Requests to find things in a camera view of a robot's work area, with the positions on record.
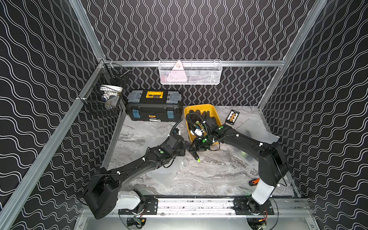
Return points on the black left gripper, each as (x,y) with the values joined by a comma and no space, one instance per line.
(180,144)

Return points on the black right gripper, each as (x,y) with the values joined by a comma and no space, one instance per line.
(197,146)

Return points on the clear zip-top bag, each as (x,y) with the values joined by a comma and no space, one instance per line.
(166,174)
(255,129)

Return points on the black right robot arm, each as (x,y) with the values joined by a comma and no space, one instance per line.
(272,163)

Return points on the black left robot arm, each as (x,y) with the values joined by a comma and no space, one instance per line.
(103,192)

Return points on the pile of toy eggplants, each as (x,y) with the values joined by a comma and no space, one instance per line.
(197,116)

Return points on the yellow plastic bin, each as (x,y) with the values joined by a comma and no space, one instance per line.
(204,109)

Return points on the small black picture card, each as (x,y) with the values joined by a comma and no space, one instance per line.
(232,117)

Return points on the black toolbox with blue latches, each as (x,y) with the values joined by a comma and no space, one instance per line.
(154,105)

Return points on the pink triangular card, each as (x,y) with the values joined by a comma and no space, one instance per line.
(177,74)

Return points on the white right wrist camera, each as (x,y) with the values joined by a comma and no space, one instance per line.
(199,133)

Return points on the orange handled screwdriver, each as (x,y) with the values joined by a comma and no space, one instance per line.
(254,182)

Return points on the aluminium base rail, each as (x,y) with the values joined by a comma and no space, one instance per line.
(191,207)

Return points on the white wire basket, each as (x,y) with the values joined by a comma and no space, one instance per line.
(198,72)

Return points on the black wire basket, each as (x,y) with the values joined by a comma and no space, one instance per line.
(105,97)

